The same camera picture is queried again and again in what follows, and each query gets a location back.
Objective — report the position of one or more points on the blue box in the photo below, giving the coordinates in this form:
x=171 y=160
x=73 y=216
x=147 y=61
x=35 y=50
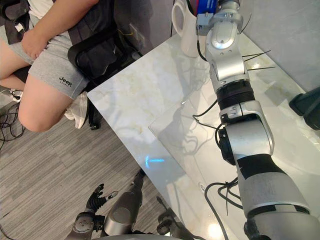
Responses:
x=206 y=6

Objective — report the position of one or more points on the robot silver leg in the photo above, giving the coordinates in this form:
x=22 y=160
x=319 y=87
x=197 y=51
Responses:
x=122 y=212

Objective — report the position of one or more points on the person's hand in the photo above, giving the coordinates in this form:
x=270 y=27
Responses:
x=33 y=45

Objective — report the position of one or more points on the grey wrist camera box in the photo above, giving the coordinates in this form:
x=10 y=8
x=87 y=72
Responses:
x=203 y=23

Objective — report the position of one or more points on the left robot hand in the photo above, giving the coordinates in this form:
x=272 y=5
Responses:
x=96 y=200

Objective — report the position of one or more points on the person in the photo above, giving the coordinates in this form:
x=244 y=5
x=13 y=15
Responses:
x=47 y=75

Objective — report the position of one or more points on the white ceramic pitcher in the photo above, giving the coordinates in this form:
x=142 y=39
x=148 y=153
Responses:
x=187 y=32

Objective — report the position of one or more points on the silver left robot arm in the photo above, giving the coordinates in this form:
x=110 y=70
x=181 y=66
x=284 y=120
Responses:
x=83 y=225

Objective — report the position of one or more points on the robot dark foot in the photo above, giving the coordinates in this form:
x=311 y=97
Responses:
x=172 y=225

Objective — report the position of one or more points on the black container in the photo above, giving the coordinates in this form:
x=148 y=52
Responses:
x=308 y=105

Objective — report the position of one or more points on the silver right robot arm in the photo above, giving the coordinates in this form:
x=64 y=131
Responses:
x=250 y=140

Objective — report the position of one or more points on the white power strip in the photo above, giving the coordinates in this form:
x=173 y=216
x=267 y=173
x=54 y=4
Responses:
x=8 y=94

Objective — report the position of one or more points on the black office chair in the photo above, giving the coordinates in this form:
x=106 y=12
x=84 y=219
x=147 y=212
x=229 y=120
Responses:
x=100 y=50

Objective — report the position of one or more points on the white shoe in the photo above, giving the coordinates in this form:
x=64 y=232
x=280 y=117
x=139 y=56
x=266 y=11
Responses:
x=80 y=110

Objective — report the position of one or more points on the red item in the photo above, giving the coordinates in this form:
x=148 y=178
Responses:
x=193 y=5

